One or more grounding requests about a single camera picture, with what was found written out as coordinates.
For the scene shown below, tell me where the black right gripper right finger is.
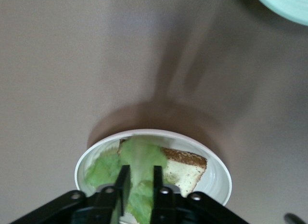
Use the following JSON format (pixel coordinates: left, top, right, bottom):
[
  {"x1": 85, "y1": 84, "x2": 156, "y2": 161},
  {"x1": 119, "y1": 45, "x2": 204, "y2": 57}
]
[{"x1": 151, "y1": 165, "x2": 248, "y2": 224}]

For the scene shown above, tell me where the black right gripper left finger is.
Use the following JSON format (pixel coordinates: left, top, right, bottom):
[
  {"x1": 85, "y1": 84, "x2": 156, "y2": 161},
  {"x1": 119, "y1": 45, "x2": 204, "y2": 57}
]
[{"x1": 11, "y1": 165, "x2": 132, "y2": 224}]

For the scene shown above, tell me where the small bread slice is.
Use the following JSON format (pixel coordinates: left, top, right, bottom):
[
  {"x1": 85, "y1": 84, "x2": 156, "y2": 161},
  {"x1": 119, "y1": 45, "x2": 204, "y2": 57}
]
[{"x1": 116, "y1": 138, "x2": 208, "y2": 198}]

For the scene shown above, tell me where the green lettuce leaf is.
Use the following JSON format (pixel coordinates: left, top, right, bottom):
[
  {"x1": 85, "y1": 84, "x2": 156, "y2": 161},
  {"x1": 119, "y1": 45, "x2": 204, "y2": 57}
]
[{"x1": 85, "y1": 136, "x2": 169, "y2": 224}]

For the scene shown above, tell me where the beige plate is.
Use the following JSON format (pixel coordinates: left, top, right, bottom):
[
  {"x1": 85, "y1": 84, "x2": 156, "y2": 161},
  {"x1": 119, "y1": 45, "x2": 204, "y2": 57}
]
[{"x1": 74, "y1": 129, "x2": 233, "y2": 224}]

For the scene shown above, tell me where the pale green plate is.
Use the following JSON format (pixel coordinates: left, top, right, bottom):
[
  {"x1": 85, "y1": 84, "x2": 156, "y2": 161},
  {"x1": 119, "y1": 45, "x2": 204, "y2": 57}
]
[{"x1": 251, "y1": 0, "x2": 308, "y2": 26}]

